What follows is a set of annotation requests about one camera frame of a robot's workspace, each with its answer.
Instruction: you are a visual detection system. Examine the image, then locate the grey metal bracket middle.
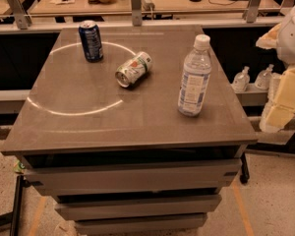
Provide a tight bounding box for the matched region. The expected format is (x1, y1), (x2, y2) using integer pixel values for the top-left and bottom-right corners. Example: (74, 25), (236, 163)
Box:
(131, 0), (142, 27)

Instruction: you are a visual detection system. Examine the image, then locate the blue soda can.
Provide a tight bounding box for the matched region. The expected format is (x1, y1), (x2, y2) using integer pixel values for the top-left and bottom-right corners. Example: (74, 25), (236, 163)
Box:
(79, 20), (103, 62)

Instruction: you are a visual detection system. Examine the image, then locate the clear blue-labelled plastic bottle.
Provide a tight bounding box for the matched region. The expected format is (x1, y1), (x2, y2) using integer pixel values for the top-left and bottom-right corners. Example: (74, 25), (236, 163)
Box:
(178, 34), (211, 117)

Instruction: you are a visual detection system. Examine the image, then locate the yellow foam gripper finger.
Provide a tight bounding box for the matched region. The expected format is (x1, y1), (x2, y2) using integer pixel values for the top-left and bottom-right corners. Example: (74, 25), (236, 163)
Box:
(256, 24), (281, 49)
(259, 65), (295, 133)

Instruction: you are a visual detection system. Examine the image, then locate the grey metal bracket left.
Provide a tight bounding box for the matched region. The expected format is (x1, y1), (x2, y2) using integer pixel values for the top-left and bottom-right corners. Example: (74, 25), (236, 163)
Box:
(7, 0), (31, 30)

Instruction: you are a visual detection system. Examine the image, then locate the green white soda can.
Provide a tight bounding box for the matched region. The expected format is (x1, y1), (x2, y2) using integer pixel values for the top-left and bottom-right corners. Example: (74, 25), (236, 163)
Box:
(115, 52), (152, 88)

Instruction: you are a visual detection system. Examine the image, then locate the grey metal bracket right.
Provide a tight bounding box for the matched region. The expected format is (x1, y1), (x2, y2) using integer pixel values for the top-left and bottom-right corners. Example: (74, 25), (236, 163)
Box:
(243, 0), (262, 23)

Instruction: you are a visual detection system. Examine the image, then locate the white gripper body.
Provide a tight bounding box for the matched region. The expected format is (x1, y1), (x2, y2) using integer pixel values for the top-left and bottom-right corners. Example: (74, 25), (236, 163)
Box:
(276, 6), (295, 65)

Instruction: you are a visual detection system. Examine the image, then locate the grey metal bracket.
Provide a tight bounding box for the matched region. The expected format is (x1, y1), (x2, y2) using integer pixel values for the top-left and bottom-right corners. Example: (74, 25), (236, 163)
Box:
(243, 0), (262, 23)
(7, 0), (31, 30)
(131, 0), (142, 27)

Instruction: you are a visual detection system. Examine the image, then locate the clear sanitizer bottle right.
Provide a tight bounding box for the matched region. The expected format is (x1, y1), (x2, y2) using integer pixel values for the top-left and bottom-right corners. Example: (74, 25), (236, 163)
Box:
(254, 64), (274, 90)

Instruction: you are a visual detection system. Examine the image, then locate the clear sanitizer bottle left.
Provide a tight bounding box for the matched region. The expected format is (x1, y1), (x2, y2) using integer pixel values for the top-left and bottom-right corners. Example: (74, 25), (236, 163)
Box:
(232, 66), (250, 92)

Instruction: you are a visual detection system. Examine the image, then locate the white power strip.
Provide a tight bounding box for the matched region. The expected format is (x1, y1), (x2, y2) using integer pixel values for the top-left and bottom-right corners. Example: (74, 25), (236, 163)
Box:
(141, 0), (154, 11)

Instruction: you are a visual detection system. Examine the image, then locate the clear sanitizer bottle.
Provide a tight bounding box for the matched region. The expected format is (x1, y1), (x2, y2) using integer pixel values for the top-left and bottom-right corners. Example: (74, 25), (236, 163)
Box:
(232, 66), (250, 92)
(254, 64), (274, 90)

